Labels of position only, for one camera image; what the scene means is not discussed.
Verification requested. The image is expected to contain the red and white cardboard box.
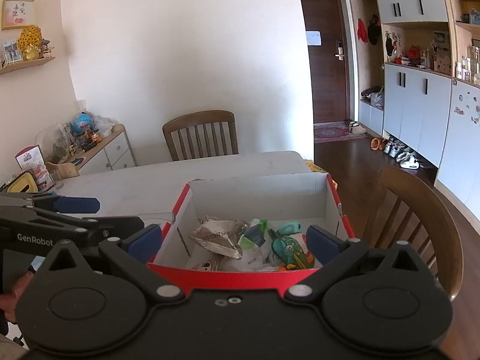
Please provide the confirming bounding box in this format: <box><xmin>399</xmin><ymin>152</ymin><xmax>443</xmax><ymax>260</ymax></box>
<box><xmin>148</xmin><ymin>173</ymin><xmax>355</xmax><ymax>293</ymax></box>

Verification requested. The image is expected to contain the red white snack bag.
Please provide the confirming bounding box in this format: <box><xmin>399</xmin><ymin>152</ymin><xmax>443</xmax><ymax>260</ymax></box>
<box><xmin>16</xmin><ymin>145</ymin><xmax>55</xmax><ymax>192</ymax></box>

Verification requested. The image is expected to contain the blue toy globe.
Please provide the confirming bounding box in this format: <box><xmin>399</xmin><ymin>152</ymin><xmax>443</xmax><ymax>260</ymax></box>
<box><xmin>72</xmin><ymin>112</ymin><xmax>93</xmax><ymax>136</ymax></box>

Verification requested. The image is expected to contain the yellow tissue box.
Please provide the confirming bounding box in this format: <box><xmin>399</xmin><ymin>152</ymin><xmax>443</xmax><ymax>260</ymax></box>
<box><xmin>7</xmin><ymin>171</ymin><xmax>38</xmax><ymax>194</ymax></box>

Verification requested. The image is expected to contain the pale green correction tape dispenser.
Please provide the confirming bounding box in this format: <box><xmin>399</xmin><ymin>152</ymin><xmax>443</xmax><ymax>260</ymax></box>
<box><xmin>277</xmin><ymin>221</ymin><xmax>301</xmax><ymax>236</ymax></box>

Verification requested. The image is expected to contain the wooden wall shelf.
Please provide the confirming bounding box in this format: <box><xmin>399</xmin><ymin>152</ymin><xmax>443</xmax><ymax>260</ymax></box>
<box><xmin>0</xmin><ymin>57</ymin><xmax>55</xmax><ymax>75</ymax></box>

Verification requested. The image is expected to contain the red patterned door mat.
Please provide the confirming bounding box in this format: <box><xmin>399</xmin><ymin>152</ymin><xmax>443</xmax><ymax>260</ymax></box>
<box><xmin>313</xmin><ymin>121</ymin><xmax>368</xmax><ymax>144</ymax></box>

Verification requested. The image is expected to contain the white wall cupboard unit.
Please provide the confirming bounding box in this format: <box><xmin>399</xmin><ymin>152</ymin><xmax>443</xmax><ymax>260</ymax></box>
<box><xmin>352</xmin><ymin>0</ymin><xmax>479</xmax><ymax>217</ymax></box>

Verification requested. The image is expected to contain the brown wooden side chair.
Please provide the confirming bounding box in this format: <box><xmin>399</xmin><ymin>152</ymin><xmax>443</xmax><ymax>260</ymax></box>
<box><xmin>362</xmin><ymin>167</ymin><xmax>464</xmax><ymax>300</ymax></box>

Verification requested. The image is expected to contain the silver foil snack packet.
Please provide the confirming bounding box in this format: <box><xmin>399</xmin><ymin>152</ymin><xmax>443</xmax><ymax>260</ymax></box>
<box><xmin>189</xmin><ymin>216</ymin><xmax>249</xmax><ymax>260</ymax></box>

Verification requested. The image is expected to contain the framed wall picture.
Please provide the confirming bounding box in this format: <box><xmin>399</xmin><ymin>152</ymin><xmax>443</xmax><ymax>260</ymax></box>
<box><xmin>1</xmin><ymin>0</ymin><xmax>36</xmax><ymax>30</ymax></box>

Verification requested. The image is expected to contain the yellow flower ornament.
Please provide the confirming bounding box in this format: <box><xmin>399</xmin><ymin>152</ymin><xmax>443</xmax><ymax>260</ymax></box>
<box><xmin>17</xmin><ymin>25</ymin><xmax>43</xmax><ymax>61</ymax></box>

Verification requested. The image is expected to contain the dark brown entrance door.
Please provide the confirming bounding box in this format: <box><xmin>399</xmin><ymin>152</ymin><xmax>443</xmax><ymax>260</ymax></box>
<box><xmin>301</xmin><ymin>0</ymin><xmax>350</xmax><ymax>124</ymax></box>

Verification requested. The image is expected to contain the person's left hand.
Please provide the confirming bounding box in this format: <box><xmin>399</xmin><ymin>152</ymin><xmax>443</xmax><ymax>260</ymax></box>
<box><xmin>0</xmin><ymin>271</ymin><xmax>34</xmax><ymax>323</ymax></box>

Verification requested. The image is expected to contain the white drawer cabinet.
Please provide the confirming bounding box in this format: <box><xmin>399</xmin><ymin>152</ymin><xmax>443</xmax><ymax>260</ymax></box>
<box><xmin>46</xmin><ymin>124</ymin><xmax>137</xmax><ymax>180</ymax></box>

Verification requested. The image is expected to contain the white plastic snack bag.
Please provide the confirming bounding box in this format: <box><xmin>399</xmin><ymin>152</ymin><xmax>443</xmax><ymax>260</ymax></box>
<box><xmin>220</xmin><ymin>219</ymin><xmax>276</xmax><ymax>272</ymax></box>

